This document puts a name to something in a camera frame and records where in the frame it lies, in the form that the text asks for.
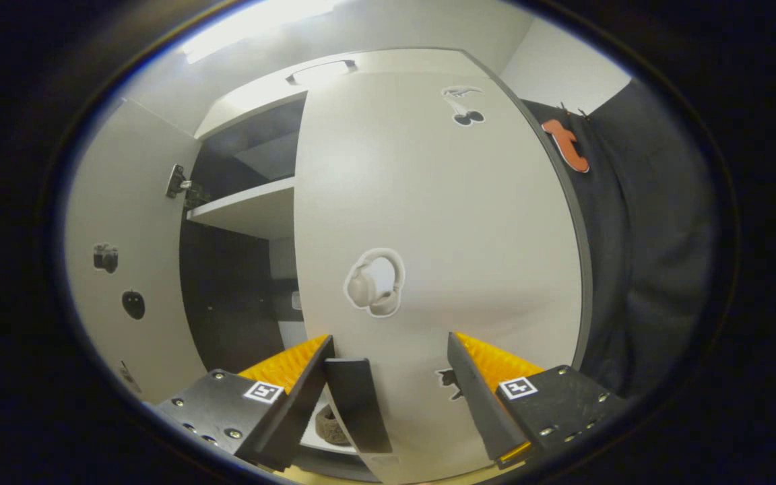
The ceiling light panel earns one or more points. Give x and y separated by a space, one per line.
253 27

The brown fuzzy shoe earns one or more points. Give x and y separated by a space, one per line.
327 428

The white and grey shoe cabinet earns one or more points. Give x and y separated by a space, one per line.
226 303

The white cabinet shelf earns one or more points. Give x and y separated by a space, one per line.
253 209

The metal door hinge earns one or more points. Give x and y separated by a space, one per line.
176 182

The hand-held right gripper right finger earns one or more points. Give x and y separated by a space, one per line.
479 411

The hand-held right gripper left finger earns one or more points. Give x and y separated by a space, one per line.
300 411

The metal cloth clip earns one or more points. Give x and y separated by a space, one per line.
583 113
563 108

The white shoe cabinet door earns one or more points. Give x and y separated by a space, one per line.
442 222
139 222

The black backdrop cloth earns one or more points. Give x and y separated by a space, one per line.
657 256

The white cabinet drawer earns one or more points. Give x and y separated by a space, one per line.
246 108

